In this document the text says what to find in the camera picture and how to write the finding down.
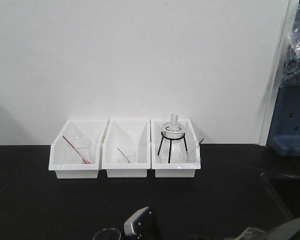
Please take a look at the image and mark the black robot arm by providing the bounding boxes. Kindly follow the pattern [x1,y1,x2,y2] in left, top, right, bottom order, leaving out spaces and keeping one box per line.
[234,217,300,240]

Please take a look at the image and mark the small clear glass beaker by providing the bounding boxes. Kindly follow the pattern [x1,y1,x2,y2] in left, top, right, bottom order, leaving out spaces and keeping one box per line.
[121,148,136,164]

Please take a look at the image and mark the large clear glass beaker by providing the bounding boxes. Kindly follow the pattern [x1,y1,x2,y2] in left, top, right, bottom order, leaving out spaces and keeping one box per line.
[67,136,92,165]

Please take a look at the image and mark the round glass flask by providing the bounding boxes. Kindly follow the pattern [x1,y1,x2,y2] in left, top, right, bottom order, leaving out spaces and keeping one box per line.
[161,114,185,139]

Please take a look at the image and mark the white middle storage bin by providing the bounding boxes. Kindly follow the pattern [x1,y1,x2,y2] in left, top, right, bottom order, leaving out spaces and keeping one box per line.
[101,119,151,178]

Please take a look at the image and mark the white storage bin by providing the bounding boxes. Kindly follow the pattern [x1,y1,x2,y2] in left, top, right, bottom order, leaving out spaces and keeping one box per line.
[101,119,151,178]
[150,119,203,178]
[48,119,109,179]

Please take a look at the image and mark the white right storage bin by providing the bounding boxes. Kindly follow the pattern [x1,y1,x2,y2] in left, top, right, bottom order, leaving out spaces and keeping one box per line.
[150,119,203,178]

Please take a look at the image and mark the green glass stirring rod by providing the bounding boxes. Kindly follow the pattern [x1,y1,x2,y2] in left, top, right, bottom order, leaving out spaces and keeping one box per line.
[117,148,130,163]

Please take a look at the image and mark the clear glass test tube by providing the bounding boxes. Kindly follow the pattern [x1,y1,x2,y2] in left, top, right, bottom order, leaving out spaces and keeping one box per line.
[187,137,205,160]

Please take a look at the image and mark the white left storage bin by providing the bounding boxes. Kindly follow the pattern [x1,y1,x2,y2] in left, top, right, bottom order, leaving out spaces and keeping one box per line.
[48,119,109,179]

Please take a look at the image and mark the blue pegboard drying rack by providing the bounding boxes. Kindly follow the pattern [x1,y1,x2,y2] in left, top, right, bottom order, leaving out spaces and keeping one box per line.
[267,85,300,157]

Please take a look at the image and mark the plastic bag of pegs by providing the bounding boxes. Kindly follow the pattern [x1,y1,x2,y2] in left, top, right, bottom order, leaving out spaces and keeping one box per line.
[281,21,300,87]

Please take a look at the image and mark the black lab sink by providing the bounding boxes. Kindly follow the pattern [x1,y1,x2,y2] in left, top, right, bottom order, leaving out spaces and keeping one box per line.
[259,172,300,221]

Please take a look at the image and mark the black wire tripod stand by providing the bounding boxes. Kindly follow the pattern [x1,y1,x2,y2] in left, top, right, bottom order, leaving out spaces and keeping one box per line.
[157,132,188,164]

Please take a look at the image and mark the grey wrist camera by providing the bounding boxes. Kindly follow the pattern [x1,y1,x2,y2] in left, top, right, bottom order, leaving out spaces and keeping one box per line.
[123,206,155,237]

